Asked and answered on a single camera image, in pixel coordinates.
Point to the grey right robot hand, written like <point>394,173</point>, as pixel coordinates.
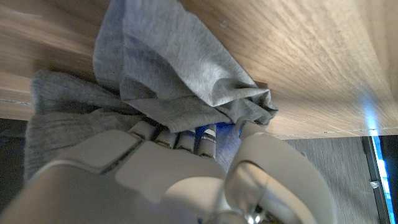
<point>161,180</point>

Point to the grey fabric shorts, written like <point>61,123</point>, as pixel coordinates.
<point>161,62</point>

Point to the black backdrop curtain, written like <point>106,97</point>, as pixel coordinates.
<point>11,161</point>

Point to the dark wood grain door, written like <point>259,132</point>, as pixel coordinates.
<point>335,168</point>

